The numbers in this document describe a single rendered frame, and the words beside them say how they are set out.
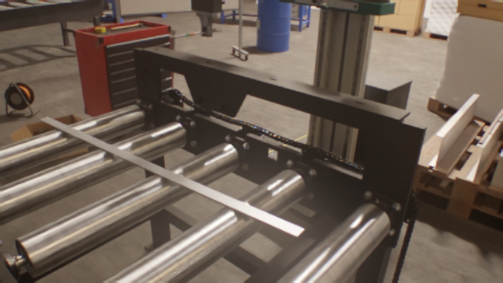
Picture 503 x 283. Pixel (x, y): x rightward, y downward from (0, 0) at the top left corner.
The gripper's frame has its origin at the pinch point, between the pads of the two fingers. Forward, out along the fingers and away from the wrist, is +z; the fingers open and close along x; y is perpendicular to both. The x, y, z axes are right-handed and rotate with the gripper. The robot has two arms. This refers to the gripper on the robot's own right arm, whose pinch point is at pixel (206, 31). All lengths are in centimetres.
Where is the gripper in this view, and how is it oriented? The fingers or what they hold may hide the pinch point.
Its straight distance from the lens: 169.1
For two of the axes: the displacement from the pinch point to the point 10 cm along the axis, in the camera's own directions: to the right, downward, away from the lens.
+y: 6.7, -3.3, 6.7
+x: -7.5, -3.1, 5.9
